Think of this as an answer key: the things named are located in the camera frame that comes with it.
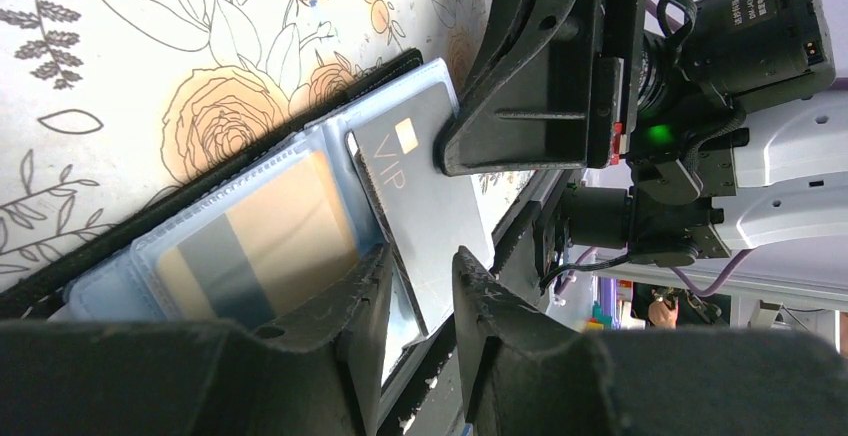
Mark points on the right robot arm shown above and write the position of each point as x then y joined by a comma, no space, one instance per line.
787,174

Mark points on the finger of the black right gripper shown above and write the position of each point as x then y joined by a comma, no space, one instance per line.
499,57
540,118

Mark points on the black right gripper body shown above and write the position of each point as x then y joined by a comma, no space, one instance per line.
679,156

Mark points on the black VIP card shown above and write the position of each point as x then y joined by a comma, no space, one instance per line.
425,215

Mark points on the black leather card holder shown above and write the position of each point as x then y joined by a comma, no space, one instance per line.
125,287

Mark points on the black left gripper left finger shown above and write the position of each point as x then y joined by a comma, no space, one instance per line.
314,371

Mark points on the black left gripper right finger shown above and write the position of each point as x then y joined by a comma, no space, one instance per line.
701,381

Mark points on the gold card magnetic stripe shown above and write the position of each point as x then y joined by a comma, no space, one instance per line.
266,255

